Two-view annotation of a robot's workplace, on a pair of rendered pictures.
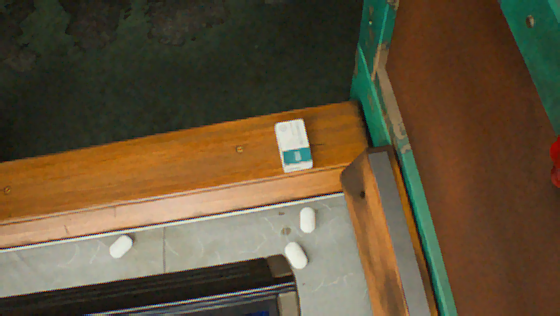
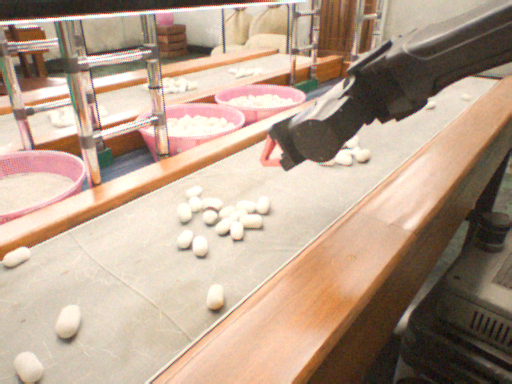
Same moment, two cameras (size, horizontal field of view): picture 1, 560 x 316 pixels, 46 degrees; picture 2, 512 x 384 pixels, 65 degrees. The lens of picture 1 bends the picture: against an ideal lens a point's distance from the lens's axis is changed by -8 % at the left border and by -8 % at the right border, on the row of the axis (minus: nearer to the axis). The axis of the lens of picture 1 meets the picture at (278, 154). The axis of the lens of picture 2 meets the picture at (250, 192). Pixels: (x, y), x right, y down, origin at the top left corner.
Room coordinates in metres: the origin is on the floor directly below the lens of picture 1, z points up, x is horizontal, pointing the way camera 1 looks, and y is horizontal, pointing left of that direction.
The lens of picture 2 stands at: (0.58, 0.00, 1.07)
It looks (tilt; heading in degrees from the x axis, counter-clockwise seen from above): 28 degrees down; 140
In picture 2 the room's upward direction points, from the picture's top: straight up
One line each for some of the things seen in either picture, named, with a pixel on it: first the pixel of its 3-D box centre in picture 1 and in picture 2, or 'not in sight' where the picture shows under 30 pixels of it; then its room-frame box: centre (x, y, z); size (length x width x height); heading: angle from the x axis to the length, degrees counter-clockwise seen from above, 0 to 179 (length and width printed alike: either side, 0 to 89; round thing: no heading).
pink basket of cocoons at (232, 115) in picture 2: not in sight; (192, 136); (-0.25, 0.50, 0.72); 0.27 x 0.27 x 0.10
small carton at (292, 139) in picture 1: (293, 145); not in sight; (0.41, -0.02, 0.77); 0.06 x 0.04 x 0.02; 11
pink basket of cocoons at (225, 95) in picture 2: not in sight; (260, 111); (-0.30, 0.78, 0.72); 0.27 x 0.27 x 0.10
